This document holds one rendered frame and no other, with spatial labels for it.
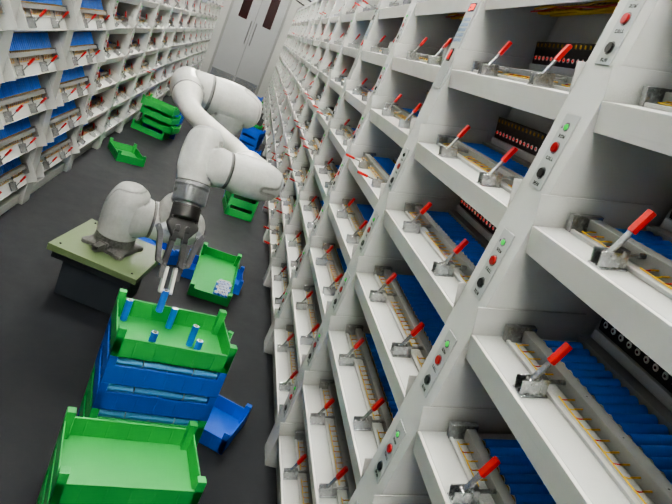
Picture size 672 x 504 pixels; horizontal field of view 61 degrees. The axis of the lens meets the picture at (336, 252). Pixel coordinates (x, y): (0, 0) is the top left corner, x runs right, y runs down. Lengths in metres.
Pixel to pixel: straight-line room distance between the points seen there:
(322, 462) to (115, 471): 0.49
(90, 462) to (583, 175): 1.16
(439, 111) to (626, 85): 0.72
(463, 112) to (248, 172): 0.59
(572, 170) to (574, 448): 0.40
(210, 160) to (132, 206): 0.86
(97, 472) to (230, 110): 1.21
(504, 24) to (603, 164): 0.74
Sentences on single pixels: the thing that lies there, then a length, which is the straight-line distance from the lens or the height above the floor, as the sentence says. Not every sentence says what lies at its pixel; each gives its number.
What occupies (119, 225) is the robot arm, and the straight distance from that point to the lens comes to 2.35.
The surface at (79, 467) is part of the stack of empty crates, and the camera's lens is 1.44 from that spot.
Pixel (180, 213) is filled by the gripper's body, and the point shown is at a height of 0.74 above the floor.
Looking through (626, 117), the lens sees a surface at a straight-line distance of 0.87.
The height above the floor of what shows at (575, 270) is 1.12.
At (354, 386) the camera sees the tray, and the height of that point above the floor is 0.54.
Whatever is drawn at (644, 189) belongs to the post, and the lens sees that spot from 1.00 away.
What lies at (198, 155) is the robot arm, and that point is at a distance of 1.51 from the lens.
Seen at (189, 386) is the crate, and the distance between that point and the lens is 1.57.
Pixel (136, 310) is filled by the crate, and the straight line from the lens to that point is 1.66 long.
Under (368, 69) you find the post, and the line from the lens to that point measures 2.94.
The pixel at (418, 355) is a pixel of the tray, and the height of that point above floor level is 0.75.
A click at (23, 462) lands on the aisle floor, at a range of 1.78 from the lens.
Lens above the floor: 1.23
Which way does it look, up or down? 17 degrees down
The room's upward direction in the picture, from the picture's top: 24 degrees clockwise
